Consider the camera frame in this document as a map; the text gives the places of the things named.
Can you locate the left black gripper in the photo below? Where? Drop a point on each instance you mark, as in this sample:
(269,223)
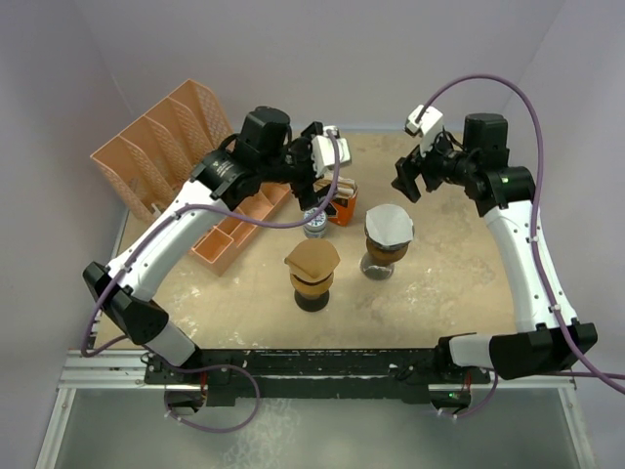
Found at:
(305,191)

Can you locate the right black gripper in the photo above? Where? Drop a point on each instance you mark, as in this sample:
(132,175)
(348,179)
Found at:
(411,166)

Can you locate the white paper coffee filter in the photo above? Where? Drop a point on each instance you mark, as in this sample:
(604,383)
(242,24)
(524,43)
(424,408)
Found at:
(389,226)

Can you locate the brown paper coffee filter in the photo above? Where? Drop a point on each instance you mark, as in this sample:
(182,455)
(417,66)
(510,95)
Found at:
(313,260)

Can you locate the clear glass carafe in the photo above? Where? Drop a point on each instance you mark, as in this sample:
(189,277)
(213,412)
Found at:
(372,269)

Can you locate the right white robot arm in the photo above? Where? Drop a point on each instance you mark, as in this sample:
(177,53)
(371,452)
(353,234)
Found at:
(547,327)

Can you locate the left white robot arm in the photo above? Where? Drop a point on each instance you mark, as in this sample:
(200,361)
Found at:
(263,151)

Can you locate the orange coffee filter box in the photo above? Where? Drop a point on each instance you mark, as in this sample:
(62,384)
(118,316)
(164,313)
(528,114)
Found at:
(341,208)

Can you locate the small blue white jar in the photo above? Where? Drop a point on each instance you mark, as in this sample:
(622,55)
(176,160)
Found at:
(316,227)

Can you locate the pink plastic desk organizer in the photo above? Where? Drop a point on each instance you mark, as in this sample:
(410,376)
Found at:
(148,161)

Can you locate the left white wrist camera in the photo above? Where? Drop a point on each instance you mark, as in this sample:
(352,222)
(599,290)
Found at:
(329,148)

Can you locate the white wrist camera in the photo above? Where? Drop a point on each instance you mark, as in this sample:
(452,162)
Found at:
(329,148)
(426,123)

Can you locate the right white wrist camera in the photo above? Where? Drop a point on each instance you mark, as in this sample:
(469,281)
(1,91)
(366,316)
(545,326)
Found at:
(426,123)

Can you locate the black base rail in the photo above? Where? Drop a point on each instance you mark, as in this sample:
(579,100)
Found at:
(409,375)

